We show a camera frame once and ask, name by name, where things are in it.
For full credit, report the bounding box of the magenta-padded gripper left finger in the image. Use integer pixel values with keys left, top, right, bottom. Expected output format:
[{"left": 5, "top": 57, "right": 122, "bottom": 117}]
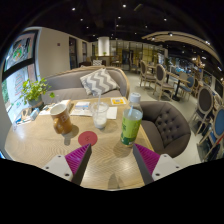
[{"left": 42, "top": 143, "right": 93, "bottom": 186}]

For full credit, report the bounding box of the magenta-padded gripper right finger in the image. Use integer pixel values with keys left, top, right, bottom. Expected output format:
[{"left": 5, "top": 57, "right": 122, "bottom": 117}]
[{"left": 132, "top": 143, "right": 183, "bottom": 186}]

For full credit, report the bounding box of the clear bottle with green label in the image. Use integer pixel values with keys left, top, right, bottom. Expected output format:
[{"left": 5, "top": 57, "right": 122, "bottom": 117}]
[{"left": 119, "top": 92, "right": 144, "bottom": 148}]

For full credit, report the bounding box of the dark grey tufted armchair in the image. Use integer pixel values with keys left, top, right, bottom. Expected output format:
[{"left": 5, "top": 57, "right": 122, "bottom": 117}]
[{"left": 139, "top": 100, "right": 192, "bottom": 159}]

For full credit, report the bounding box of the flat round red coaster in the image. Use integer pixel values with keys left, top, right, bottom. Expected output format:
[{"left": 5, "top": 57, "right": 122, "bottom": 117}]
[{"left": 77, "top": 130, "right": 99, "bottom": 147}]

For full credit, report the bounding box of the tan ceramic mug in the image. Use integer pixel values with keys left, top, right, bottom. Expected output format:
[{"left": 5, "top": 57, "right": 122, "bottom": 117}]
[{"left": 49, "top": 102, "right": 73, "bottom": 135}]

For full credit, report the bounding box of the white printed menu pamphlet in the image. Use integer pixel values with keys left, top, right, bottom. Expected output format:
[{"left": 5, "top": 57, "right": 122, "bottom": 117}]
[{"left": 38, "top": 103, "right": 61, "bottom": 117}]

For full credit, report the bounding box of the small light blue box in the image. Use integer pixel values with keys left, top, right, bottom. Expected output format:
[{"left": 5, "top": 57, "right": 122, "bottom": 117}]
[{"left": 29, "top": 108, "right": 40, "bottom": 122}]

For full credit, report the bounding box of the clear plastic cup with straw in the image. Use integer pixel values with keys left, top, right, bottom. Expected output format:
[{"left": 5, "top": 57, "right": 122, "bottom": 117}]
[{"left": 90, "top": 91, "right": 110, "bottom": 130}]

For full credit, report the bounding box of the white paper napkin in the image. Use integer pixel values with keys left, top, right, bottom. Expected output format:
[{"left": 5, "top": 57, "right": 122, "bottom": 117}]
[{"left": 106, "top": 106, "right": 119, "bottom": 120}]

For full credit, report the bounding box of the group of cafe chairs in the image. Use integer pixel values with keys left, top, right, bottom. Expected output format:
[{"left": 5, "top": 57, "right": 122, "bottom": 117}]
[{"left": 138, "top": 58, "right": 224, "bottom": 162}]

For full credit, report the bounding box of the yellow square card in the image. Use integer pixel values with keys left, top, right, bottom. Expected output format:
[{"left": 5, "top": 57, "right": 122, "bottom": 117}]
[{"left": 110, "top": 96, "right": 128, "bottom": 107}]

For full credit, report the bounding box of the green potted plant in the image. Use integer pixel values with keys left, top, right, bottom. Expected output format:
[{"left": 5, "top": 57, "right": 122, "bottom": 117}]
[{"left": 19, "top": 77, "right": 56, "bottom": 108}]

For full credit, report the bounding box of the grey white chevron pillow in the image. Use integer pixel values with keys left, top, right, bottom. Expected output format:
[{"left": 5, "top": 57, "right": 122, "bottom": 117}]
[{"left": 79, "top": 68, "right": 121, "bottom": 97}]

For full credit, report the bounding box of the window with festive decals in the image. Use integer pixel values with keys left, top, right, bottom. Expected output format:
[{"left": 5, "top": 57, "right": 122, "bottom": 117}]
[{"left": 1, "top": 29, "right": 40, "bottom": 123}]

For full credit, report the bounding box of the white round pillar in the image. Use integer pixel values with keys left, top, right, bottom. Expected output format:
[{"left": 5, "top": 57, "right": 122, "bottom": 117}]
[{"left": 97, "top": 36, "right": 111, "bottom": 57}]

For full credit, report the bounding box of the group of ceiling spotlights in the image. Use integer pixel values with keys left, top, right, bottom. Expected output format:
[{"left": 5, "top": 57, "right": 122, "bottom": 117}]
[{"left": 69, "top": 3, "right": 214, "bottom": 46}]

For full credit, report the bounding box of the grey sofa with wooden frame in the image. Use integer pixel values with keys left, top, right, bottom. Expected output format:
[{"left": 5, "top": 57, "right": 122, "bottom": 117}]
[{"left": 39, "top": 65, "right": 131, "bottom": 105}]

